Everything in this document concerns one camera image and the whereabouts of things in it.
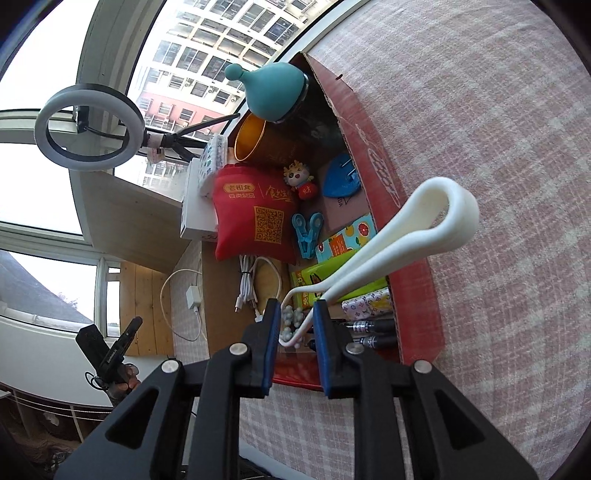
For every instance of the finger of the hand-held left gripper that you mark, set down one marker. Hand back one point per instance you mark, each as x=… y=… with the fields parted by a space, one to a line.
x=124 y=341

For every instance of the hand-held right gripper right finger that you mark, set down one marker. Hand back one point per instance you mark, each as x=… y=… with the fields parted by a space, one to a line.
x=323 y=350

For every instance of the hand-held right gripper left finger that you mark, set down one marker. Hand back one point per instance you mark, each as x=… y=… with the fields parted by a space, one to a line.
x=272 y=346

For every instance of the patterned slim tube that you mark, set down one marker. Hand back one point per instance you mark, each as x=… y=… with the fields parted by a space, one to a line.
x=369 y=302

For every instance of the white power adapter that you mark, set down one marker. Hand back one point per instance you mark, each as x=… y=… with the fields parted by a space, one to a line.
x=192 y=297

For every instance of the white silicone tongs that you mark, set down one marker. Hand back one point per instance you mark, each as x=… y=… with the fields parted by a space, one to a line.
x=464 y=217

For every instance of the red cardboard box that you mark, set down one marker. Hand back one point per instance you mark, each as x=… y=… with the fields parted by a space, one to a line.
x=369 y=152

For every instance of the person's left hand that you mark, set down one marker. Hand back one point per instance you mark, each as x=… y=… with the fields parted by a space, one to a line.
x=127 y=383

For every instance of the pine plank panel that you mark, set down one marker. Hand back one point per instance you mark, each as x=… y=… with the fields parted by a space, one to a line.
x=143 y=314

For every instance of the green tube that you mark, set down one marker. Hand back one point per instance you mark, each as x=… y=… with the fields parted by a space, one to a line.
x=309 y=279

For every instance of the fruit print cream tube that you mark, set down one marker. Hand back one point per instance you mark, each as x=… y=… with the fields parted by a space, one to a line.
x=341 y=242

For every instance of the blue clothespin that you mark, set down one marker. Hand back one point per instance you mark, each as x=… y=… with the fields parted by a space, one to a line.
x=307 y=237

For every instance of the light wooden board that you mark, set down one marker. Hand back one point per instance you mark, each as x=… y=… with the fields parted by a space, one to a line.
x=129 y=221

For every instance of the red fabric pouch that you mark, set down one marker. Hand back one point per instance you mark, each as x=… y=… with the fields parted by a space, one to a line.
x=249 y=207

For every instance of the brown flat case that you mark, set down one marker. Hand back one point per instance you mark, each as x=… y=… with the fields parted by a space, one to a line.
x=341 y=210

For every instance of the white carton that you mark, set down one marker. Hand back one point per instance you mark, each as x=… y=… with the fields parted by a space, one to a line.
x=194 y=217

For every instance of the small dragon figurine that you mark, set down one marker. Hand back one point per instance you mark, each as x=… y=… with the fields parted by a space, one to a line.
x=302 y=182

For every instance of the blue heart-shaped clip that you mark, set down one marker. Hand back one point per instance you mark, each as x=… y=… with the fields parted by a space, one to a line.
x=339 y=182

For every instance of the printed tissue pack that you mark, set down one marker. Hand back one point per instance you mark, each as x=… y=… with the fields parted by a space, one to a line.
x=212 y=161

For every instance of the gold metal cup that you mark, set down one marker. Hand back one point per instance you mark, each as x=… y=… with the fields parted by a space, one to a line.
x=251 y=138

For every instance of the teal bulb-shaped diffuser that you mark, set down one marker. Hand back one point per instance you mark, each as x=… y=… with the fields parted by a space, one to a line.
x=272 y=92

